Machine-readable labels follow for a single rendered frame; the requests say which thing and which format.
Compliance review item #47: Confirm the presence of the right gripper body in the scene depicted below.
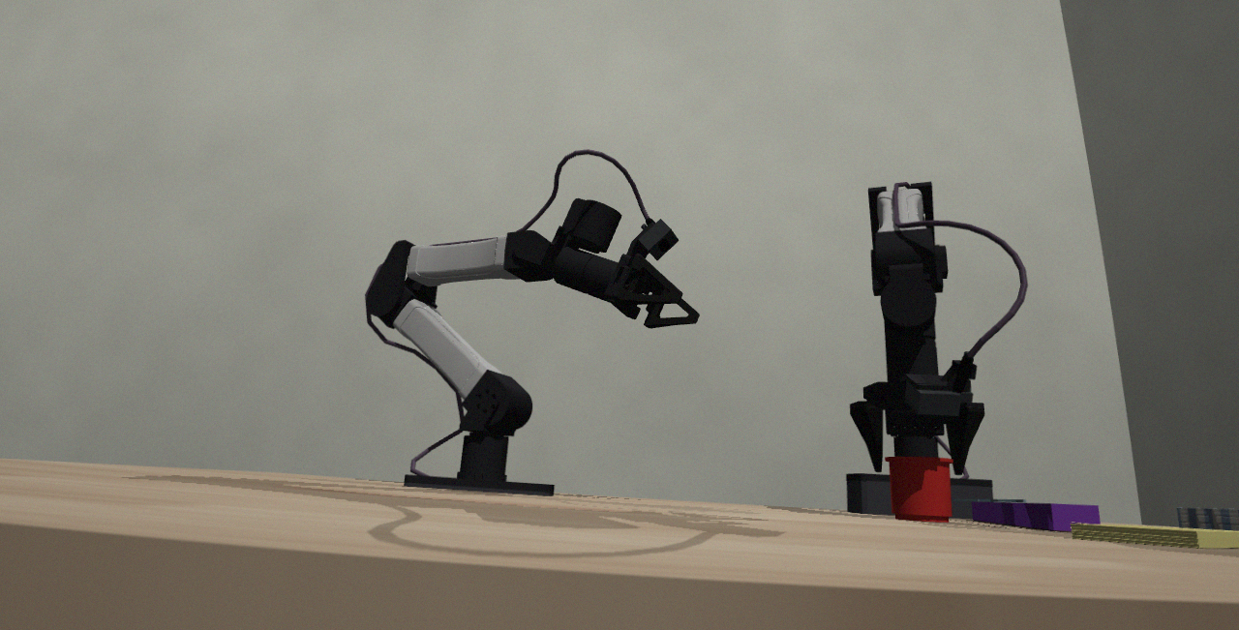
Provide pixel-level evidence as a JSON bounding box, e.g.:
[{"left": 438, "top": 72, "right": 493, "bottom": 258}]
[{"left": 582, "top": 223, "right": 660, "bottom": 319}]

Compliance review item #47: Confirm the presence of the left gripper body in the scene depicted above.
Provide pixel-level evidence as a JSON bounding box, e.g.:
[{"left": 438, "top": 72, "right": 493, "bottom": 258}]
[{"left": 850, "top": 336, "right": 978, "bottom": 410}]

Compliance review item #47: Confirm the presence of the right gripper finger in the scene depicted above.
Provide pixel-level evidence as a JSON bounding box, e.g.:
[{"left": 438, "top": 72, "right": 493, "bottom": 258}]
[
  {"left": 616, "top": 254, "right": 681, "bottom": 305},
  {"left": 644, "top": 284, "right": 700, "bottom": 327}
]

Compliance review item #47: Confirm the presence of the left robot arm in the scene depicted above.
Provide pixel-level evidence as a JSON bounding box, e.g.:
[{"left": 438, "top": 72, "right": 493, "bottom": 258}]
[{"left": 869, "top": 182, "right": 973, "bottom": 458}]

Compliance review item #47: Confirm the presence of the blue plaid towel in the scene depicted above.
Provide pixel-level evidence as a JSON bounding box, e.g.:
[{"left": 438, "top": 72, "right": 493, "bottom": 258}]
[{"left": 1177, "top": 508, "right": 1239, "bottom": 531}]

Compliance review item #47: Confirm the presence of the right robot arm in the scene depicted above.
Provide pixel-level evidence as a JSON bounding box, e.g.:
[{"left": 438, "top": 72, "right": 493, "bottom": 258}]
[{"left": 366, "top": 198, "right": 621, "bottom": 494}]

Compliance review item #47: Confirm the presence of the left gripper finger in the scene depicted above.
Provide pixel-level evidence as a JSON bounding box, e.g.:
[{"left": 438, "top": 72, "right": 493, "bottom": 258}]
[
  {"left": 945, "top": 407, "right": 984, "bottom": 475},
  {"left": 850, "top": 406, "right": 883, "bottom": 473}
]

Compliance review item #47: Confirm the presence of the red cup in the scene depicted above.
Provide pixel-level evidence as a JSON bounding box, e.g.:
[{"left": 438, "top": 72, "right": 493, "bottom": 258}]
[{"left": 885, "top": 458, "right": 953, "bottom": 523}]

